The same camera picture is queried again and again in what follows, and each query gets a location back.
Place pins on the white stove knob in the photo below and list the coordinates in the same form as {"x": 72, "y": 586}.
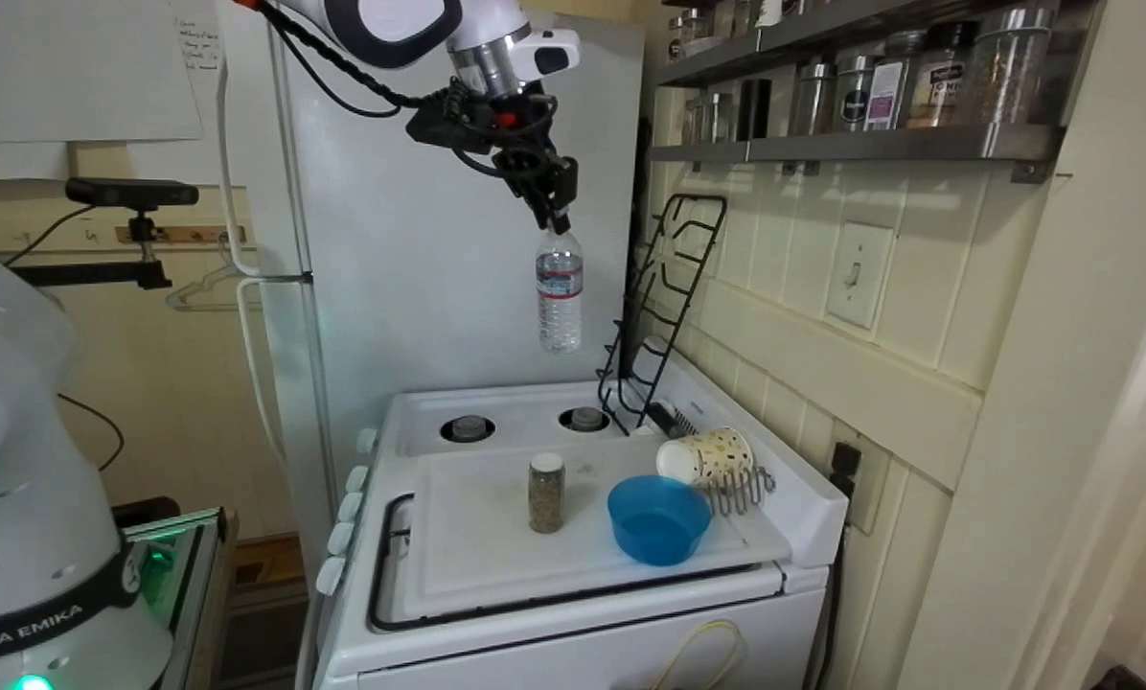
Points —
{"x": 369, "y": 442}
{"x": 328, "y": 578}
{"x": 338, "y": 537}
{"x": 344, "y": 508}
{"x": 359, "y": 481}

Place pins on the cream wall light switch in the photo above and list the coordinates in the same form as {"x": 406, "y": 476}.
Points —
{"x": 858, "y": 274}

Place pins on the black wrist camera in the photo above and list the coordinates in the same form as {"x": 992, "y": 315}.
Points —
{"x": 449, "y": 117}

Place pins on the white gas stove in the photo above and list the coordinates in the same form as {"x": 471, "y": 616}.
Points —
{"x": 571, "y": 646}

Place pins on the blue plastic bowl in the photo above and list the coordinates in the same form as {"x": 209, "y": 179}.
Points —
{"x": 657, "y": 520}

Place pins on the pepper spice jar grey lid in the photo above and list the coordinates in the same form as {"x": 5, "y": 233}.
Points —
{"x": 546, "y": 495}

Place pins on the white plastic cutting board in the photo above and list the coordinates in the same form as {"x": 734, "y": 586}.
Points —
{"x": 494, "y": 549}

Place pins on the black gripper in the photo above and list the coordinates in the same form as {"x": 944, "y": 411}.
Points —
{"x": 539, "y": 159}

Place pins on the dark spice jar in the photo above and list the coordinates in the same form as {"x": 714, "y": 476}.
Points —
{"x": 757, "y": 110}

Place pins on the clear plastic water bottle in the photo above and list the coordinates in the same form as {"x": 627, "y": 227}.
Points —
{"x": 562, "y": 294}

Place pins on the robot mounting cart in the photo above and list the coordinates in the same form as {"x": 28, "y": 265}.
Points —
{"x": 192, "y": 578}

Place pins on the black camera on stand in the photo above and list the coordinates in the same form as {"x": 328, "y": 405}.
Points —
{"x": 130, "y": 193}

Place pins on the white refrigerator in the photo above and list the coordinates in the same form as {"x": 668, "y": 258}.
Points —
{"x": 403, "y": 281}

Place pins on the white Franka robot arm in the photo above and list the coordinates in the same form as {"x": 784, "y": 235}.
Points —
{"x": 34, "y": 537}

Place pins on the steel spice shelf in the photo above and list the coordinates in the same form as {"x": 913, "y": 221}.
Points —
{"x": 850, "y": 39}
{"x": 850, "y": 147}

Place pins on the white dotted cup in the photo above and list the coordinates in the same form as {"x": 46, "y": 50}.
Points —
{"x": 709, "y": 458}

